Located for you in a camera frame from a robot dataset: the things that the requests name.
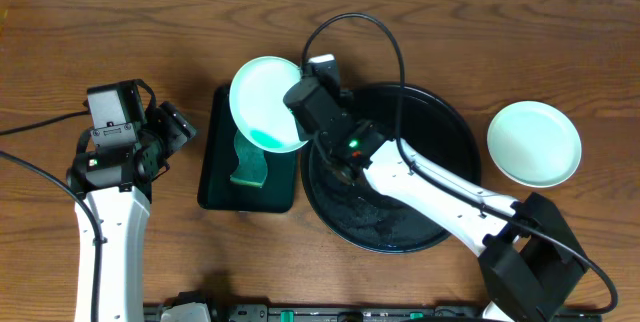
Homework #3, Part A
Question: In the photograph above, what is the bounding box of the light green plate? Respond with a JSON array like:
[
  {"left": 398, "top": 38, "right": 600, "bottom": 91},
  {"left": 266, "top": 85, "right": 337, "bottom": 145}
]
[
  {"left": 486, "top": 101, "right": 582, "bottom": 188},
  {"left": 229, "top": 56, "right": 306, "bottom": 153}
]

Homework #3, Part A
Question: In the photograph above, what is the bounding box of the green sponge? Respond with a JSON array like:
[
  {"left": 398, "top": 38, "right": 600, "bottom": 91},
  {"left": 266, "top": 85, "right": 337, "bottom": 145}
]
[{"left": 230, "top": 131, "right": 268, "bottom": 188}]

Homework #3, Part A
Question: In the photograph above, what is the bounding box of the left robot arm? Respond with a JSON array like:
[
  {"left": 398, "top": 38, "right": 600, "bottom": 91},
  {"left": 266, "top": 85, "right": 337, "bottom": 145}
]
[{"left": 67, "top": 101, "right": 196, "bottom": 321}]

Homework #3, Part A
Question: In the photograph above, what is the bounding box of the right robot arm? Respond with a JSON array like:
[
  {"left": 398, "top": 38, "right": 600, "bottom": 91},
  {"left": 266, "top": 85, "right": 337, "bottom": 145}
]
[{"left": 298, "top": 110, "right": 593, "bottom": 321}]

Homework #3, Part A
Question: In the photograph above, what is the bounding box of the black rectangular tray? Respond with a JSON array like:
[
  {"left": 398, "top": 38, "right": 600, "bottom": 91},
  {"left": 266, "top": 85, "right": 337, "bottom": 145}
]
[{"left": 197, "top": 85, "right": 297, "bottom": 213}]

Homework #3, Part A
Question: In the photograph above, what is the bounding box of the round black tray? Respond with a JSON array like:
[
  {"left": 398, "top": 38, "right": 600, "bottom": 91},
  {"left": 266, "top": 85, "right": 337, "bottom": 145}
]
[{"left": 301, "top": 86, "right": 482, "bottom": 254}]

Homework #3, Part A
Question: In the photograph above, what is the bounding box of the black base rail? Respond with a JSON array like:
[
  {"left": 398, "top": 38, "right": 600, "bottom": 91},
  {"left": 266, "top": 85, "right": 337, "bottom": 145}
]
[{"left": 143, "top": 291, "right": 603, "bottom": 322}]

